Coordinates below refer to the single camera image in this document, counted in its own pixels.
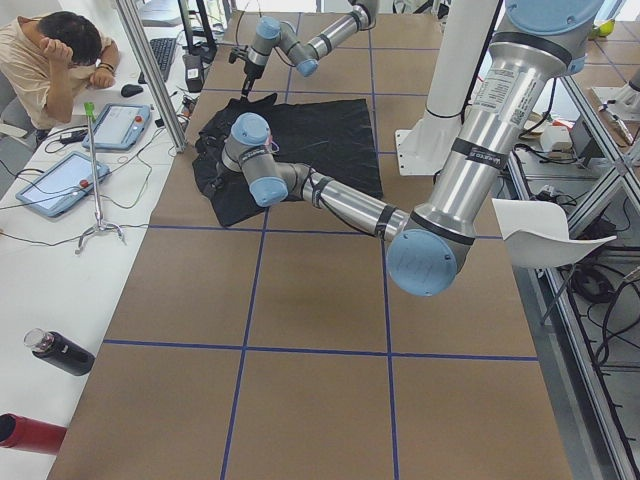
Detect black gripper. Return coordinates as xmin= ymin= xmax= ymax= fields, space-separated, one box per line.
xmin=229 ymin=46 xmax=261 ymax=98

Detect black graphic t-shirt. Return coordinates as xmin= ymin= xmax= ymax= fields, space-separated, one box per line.
xmin=192 ymin=93 xmax=383 ymax=227

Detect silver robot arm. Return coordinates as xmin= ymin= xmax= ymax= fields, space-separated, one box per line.
xmin=218 ymin=1 xmax=601 ymax=296
xmin=229 ymin=0 xmax=379 ymax=100

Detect black box white label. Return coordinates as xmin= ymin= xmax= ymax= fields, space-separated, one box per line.
xmin=182 ymin=54 xmax=204 ymax=93

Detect black keyboard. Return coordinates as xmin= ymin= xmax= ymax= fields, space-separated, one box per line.
xmin=149 ymin=37 xmax=177 ymax=81

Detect black computer mouse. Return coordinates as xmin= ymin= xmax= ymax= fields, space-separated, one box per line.
xmin=120 ymin=84 xmax=144 ymax=98

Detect far blue teach pendant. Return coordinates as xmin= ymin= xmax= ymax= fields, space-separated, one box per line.
xmin=91 ymin=103 xmax=151 ymax=151

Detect blue teach pendant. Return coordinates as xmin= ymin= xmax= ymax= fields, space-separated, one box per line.
xmin=15 ymin=152 xmax=93 ymax=218
xmin=91 ymin=103 xmax=151 ymax=151

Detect silver tripod stand green top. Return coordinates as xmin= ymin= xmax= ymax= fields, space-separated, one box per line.
xmin=75 ymin=102 xmax=125 ymax=255

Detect seated person beige shirt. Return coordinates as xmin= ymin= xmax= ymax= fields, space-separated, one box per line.
xmin=1 ymin=11 xmax=120 ymax=131

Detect near blue teach pendant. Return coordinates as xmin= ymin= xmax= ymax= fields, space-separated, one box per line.
xmin=15 ymin=152 xmax=93 ymax=218

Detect brown paper table cover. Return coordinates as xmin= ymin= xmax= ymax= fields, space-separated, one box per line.
xmin=47 ymin=10 xmax=576 ymax=480

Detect white power adapter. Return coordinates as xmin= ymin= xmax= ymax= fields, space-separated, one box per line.
xmin=539 ymin=125 xmax=572 ymax=153

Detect white plastic chair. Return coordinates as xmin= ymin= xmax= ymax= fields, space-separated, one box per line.
xmin=492 ymin=198 xmax=617 ymax=269

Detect black water bottle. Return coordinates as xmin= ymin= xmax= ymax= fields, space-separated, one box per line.
xmin=23 ymin=328 xmax=95 ymax=376

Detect red water bottle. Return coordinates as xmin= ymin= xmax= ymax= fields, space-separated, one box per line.
xmin=1 ymin=413 xmax=67 ymax=455

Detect aluminium frame post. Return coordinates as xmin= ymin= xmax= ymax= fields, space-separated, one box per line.
xmin=114 ymin=0 xmax=187 ymax=153

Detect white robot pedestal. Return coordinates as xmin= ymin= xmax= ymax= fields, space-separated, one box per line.
xmin=395 ymin=0 xmax=502 ymax=176

